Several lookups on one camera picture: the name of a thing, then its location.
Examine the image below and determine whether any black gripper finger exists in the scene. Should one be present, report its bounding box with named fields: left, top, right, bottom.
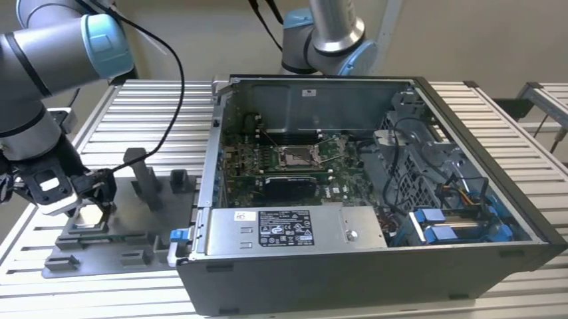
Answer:
left=74, top=169, right=119, bottom=215

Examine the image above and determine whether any silver CPU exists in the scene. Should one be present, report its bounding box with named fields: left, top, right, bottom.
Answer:
left=70, top=203, right=111, bottom=231

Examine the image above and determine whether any metal socket cover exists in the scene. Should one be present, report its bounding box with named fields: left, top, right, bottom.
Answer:
left=313, top=138, right=349, bottom=163

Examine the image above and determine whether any CPU socket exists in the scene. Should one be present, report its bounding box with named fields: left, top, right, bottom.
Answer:
left=275, top=144, right=318, bottom=169

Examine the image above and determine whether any grey plastic parts rack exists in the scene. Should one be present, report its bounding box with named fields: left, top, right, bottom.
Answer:
left=40, top=147, right=200, bottom=279

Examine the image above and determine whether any black graphics card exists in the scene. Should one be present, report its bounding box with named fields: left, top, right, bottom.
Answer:
left=263, top=175, right=318, bottom=207

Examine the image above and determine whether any silver power supply unit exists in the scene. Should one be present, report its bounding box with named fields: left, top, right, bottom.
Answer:
left=204, top=204, right=390, bottom=257

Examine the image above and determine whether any green motherboard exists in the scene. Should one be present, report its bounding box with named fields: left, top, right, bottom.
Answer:
left=221, top=131, right=384, bottom=209

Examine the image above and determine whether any blue disk carrier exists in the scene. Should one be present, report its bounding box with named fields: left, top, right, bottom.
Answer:
left=424, top=225, right=489, bottom=246
left=408, top=207, right=482, bottom=229

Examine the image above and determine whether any grey metal drive cage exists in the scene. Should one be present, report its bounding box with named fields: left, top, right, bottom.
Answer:
left=361, top=109, right=474, bottom=213

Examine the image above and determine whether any metal slat side table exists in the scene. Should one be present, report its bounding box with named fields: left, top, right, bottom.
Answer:
left=513, top=81, right=568, bottom=134

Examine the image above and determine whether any large white wrist camera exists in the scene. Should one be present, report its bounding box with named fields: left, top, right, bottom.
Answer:
left=17, top=162, right=84, bottom=217

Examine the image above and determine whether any small white wrist camera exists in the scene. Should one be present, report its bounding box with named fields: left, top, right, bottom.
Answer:
left=47, top=106, right=78, bottom=134

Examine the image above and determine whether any black frame post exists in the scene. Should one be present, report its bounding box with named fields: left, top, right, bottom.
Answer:
left=86, top=0, right=139, bottom=81

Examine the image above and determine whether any red wire bundle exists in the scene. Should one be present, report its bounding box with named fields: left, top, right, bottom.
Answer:
left=380, top=207, right=408, bottom=237

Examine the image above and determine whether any coloured power wire bundle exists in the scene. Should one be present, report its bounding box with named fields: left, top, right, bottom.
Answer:
left=437, top=181, right=482, bottom=209

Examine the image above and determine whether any blue plastic bay rail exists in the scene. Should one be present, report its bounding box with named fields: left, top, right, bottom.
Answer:
left=481, top=194, right=513, bottom=243

